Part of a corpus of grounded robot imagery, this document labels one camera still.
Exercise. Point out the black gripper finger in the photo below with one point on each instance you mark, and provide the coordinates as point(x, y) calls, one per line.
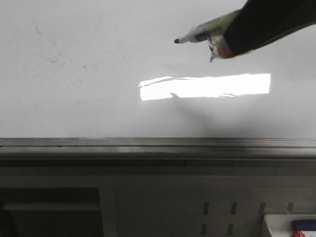
point(261, 22)

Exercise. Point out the white marker tray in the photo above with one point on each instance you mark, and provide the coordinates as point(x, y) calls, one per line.
point(280, 225)

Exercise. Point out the white whiteboard with aluminium frame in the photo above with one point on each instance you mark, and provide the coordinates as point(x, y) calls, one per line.
point(105, 76)

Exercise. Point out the grey perforated stand panel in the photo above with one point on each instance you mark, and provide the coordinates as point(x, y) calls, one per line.
point(151, 198)

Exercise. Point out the red capped marker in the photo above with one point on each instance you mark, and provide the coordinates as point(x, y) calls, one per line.
point(303, 233)

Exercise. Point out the blue capped marker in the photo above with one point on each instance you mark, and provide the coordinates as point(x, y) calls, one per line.
point(304, 225)

